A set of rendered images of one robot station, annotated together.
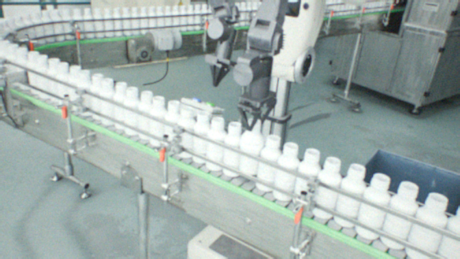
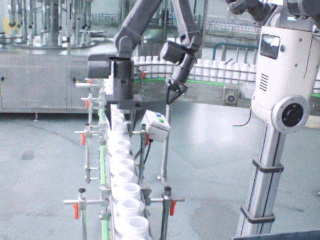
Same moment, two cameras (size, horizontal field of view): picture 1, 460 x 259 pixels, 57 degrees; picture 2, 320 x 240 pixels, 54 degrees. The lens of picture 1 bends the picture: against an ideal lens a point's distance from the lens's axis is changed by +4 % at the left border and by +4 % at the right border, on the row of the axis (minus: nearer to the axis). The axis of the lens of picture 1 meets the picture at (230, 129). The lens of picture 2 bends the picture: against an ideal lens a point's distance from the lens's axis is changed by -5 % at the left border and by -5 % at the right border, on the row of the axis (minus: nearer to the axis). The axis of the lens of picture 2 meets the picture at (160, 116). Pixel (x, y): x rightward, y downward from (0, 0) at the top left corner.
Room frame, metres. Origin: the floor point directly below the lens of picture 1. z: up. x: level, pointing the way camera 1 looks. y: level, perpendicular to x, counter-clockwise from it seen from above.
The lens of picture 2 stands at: (0.52, -0.78, 1.52)
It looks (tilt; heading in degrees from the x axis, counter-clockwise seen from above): 18 degrees down; 47
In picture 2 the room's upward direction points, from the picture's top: 4 degrees clockwise
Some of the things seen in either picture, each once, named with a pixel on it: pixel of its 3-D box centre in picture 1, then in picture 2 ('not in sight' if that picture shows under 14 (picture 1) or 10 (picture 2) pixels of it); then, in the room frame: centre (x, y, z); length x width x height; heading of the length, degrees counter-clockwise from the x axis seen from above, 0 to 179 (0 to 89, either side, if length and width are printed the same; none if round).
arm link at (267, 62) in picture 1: (260, 66); (121, 69); (1.04, -0.07, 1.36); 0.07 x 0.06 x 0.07; 149
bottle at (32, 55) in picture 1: (36, 72); not in sight; (1.58, 0.79, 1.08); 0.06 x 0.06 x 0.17
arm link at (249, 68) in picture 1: (256, 57); (109, 57); (1.01, -0.05, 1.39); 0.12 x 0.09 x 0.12; 149
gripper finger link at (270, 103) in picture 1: (259, 109); (128, 115); (1.06, -0.08, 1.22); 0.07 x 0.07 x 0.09; 58
